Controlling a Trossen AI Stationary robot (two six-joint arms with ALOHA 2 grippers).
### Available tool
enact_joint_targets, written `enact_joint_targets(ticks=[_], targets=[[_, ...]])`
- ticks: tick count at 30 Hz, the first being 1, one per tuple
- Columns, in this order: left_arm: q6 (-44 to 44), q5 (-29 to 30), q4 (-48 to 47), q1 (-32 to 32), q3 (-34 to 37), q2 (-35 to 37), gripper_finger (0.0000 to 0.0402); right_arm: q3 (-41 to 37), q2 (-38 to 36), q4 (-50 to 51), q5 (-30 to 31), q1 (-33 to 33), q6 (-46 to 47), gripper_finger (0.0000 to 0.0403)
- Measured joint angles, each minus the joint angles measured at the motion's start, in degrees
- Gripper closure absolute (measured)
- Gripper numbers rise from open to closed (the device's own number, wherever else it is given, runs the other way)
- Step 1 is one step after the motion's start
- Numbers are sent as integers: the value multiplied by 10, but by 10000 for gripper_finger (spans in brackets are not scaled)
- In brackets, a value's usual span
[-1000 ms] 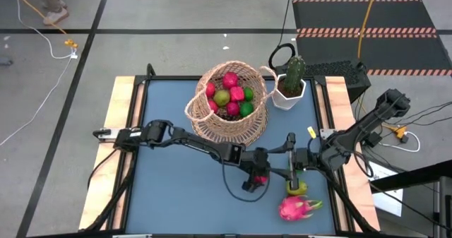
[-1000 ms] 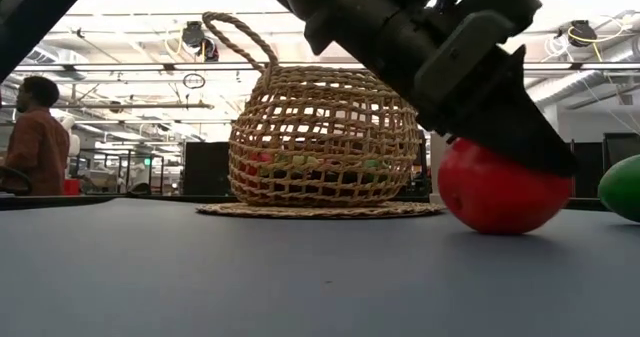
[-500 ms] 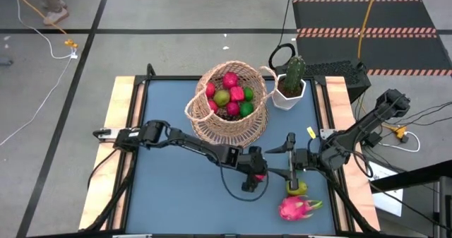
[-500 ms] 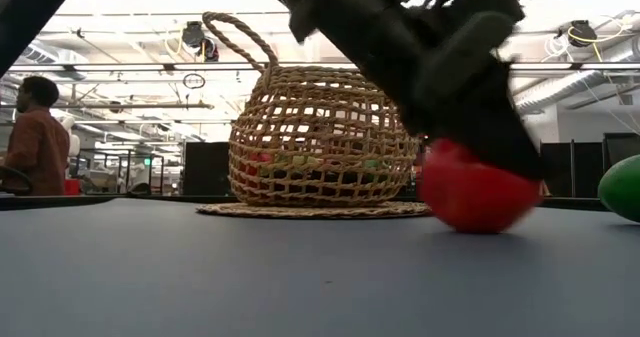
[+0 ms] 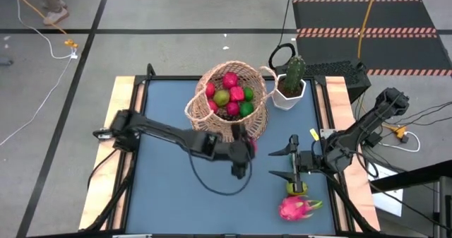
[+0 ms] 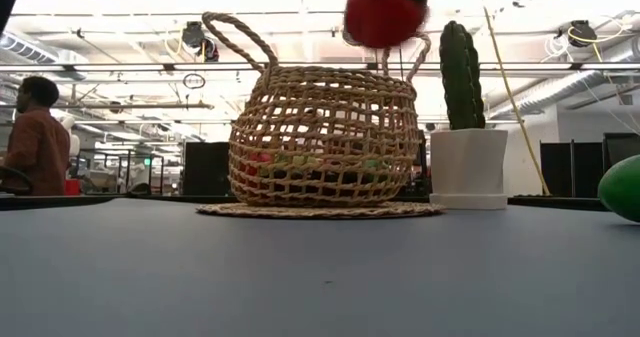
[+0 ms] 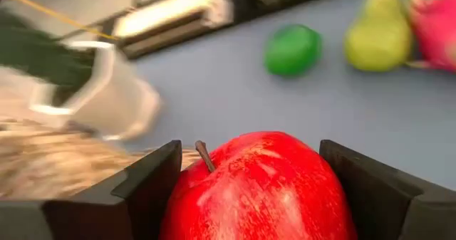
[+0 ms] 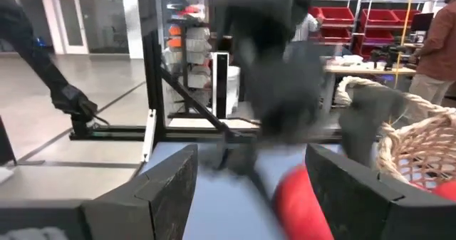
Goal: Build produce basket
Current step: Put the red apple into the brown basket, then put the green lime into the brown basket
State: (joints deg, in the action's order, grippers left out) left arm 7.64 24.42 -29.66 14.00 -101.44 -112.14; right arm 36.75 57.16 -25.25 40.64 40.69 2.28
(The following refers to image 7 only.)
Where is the pink dragon fruit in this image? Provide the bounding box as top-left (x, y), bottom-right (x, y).
top-left (400, 0), bottom-right (456, 73)

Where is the aluminium frame rail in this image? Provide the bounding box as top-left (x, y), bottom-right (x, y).
top-left (112, 0), bottom-right (236, 60)

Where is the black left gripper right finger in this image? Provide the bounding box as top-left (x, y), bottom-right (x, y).
top-left (318, 139), bottom-right (456, 240)

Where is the yellow-green pear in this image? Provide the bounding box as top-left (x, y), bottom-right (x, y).
top-left (343, 0), bottom-right (414, 73)

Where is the green lime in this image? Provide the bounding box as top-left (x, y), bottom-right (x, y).
top-left (262, 23), bottom-right (323, 78)

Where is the white square plant pot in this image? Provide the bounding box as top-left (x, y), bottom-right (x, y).
top-left (28, 40), bottom-right (163, 141)

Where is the green cactus plant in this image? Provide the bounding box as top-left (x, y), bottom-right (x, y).
top-left (0, 10), bottom-right (97, 105)

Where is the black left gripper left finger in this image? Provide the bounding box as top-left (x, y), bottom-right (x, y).
top-left (42, 139), bottom-right (184, 240)

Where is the thin yellow stick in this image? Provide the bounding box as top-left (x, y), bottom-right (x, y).
top-left (0, 0), bottom-right (122, 42)

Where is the red apple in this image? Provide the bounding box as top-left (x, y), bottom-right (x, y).
top-left (158, 130), bottom-right (359, 240)

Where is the woven wicker basket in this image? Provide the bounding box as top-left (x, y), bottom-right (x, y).
top-left (0, 117), bottom-right (202, 202)

